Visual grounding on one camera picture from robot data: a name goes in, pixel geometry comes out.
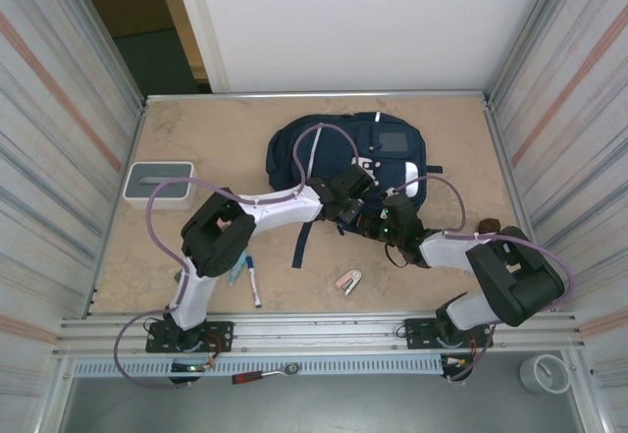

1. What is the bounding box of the navy blue backpack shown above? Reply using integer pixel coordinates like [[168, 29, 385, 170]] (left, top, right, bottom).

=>
[[266, 111, 445, 270]]

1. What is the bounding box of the pink stapler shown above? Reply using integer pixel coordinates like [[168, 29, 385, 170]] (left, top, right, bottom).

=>
[[335, 269, 363, 297]]

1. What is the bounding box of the blue white marker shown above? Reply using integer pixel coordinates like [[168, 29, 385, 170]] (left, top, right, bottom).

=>
[[244, 254, 263, 309]]

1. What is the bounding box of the light teal small bottle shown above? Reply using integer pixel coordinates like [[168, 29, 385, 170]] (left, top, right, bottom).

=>
[[227, 250, 248, 287]]

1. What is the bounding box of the white grey tissue box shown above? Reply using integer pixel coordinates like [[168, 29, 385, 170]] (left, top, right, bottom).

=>
[[122, 160, 197, 211]]

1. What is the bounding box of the grey tape roll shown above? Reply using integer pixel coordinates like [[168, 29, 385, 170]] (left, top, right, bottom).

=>
[[519, 353, 571, 395]]

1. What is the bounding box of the small circuit board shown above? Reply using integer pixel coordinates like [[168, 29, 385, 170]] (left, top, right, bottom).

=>
[[170, 361, 213, 374]]

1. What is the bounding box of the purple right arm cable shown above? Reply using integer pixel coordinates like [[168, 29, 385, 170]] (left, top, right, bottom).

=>
[[394, 174, 574, 383]]

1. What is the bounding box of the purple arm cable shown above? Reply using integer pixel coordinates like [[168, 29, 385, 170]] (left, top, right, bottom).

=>
[[394, 174, 574, 383], [113, 125, 361, 390]]

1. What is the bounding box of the aluminium mounting rail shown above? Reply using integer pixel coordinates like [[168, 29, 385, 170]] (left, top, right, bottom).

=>
[[58, 310, 588, 355]]

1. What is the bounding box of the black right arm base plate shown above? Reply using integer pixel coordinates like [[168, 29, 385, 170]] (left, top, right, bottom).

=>
[[402, 317, 492, 351]]

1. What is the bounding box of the slotted grey cable tray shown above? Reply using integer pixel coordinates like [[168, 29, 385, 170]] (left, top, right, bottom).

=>
[[73, 356, 445, 378]]

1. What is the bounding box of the aluminium table edge rail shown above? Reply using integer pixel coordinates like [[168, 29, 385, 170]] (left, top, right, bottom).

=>
[[144, 90, 492, 108]]

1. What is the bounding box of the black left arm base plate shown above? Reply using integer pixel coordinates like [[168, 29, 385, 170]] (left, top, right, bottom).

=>
[[145, 320, 235, 354]]

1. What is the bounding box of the red handled ratchet wrench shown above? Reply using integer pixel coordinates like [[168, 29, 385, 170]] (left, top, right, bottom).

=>
[[231, 362, 301, 385]]

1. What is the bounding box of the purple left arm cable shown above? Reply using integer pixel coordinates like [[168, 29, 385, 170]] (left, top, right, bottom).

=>
[[113, 125, 361, 390]]

